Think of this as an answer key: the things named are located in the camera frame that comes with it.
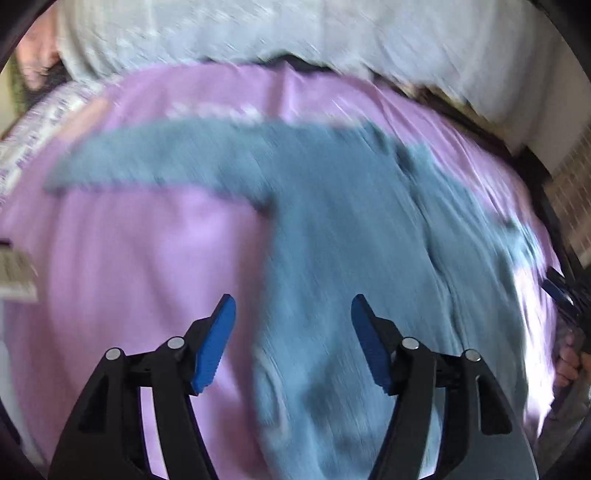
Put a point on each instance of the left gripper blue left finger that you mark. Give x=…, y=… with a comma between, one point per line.
x=103, y=437

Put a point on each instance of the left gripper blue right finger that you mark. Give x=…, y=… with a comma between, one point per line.
x=481, y=436

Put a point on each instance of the blue fleece garment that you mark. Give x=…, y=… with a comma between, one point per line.
x=354, y=211

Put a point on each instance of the person's right hand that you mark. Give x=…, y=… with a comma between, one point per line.
x=568, y=363

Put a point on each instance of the plaid checkered fabric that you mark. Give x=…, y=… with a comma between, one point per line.
x=569, y=195

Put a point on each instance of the brown folded blankets stack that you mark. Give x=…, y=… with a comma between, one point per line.
x=492, y=136

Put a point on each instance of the purple printed bed sheet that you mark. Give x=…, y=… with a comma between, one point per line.
x=132, y=266

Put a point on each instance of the white lace cover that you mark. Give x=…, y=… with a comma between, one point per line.
x=496, y=55

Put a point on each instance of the floral white purple bedding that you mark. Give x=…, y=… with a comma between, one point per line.
x=39, y=125

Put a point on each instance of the pink floral pillow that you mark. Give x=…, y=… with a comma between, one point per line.
x=37, y=51

